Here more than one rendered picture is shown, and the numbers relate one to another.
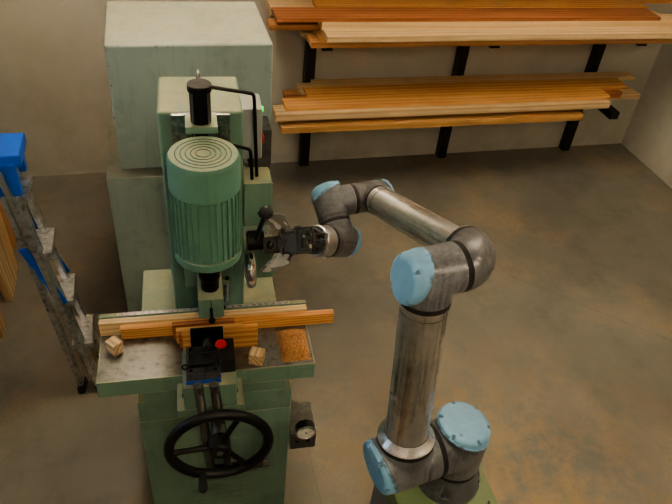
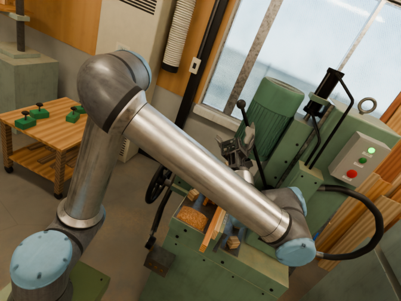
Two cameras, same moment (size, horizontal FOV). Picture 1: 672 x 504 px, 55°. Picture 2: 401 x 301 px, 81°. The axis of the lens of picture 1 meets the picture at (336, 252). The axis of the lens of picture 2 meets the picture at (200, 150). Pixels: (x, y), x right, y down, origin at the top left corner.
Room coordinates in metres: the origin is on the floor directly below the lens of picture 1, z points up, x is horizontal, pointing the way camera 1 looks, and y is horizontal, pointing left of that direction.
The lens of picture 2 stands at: (1.53, -0.62, 1.63)
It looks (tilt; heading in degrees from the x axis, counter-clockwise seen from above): 29 degrees down; 113
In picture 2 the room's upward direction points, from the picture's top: 23 degrees clockwise
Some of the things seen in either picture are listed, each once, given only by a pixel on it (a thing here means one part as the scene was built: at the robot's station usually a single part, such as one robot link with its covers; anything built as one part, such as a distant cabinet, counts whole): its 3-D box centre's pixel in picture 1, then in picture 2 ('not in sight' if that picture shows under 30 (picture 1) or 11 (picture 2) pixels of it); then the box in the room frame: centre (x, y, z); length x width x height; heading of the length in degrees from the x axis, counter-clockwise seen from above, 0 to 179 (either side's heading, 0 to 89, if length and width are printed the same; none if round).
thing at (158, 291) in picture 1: (211, 333); (233, 227); (1.45, 0.37, 0.76); 0.57 x 0.45 x 0.09; 15
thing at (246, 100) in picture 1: (250, 126); (357, 159); (1.68, 0.29, 1.40); 0.10 x 0.06 x 0.16; 15
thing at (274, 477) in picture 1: (215, 410); (206, 269); (1.45, 0.37, 0.36); 0.58 x 0.45 x 0.71; 15
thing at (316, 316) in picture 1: (230, 323); (222, 200); (1.35, 0.29, 0.92); 0.62 x 0.02 x 0.04; 105
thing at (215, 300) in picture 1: (211, 294); not in sight; (1.35, 0.34, 1.03); 0.14 x 0.07 x 0.09; 15
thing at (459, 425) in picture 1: (456, 440); (44, 265); (1.09, -0.39, 0.83); 0.17 x 0.15 x 0.18; 117
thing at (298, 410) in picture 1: (301, 425); (159, 260); (1.26, 0.05, 0.58); 0.12 x 0.08 x 0.08; 15
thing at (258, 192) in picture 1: (257, 196); (299, 185); (1.58, 0.25, 1.23); 0.09 x 0.08 x 0.15; 15
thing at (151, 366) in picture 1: (208, 364); (203, 190); (1.23, 0.33, 0.87); 0.61 x 0.30 x 0.06; 105
